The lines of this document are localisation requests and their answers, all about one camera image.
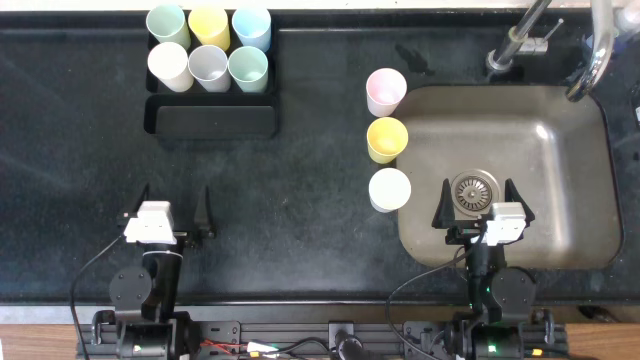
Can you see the blue cup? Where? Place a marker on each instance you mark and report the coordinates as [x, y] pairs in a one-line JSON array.
[[251, 25]]

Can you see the steel sink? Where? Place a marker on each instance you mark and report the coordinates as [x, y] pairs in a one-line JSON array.
[[550, 165]]

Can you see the black tray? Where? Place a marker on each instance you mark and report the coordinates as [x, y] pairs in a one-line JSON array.
[[215, 122]]

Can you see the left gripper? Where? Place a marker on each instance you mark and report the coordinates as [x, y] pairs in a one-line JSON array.
[[183, 238]]

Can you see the grey cup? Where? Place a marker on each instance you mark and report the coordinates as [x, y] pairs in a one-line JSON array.
[[208, 65]]

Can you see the mounting rail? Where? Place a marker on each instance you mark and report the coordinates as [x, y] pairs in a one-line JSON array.
[[300, 332]]

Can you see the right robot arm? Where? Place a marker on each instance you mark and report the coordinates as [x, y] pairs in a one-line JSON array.
[[512, 295]]

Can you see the yellow cup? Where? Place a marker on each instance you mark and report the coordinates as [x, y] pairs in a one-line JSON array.
[[386, 137], [208, 22]]

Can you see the white cup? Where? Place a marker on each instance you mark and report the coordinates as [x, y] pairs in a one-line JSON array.
[[389, 189], [168, 62]]

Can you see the pink cup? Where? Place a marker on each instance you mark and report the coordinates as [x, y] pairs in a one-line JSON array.
[[385, 87]]

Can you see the steel tap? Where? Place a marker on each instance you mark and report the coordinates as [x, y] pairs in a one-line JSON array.
[[515, 37]]

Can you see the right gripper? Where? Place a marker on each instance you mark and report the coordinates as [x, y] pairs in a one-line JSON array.
[[462, 235]]

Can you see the green cup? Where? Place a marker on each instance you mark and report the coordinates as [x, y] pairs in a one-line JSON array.
[[166, 22], [247, 65]]

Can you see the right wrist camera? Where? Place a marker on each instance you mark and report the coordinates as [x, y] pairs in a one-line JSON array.
[[506, 224]]

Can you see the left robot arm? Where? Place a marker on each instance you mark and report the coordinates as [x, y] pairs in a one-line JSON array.
[[167, 280]]

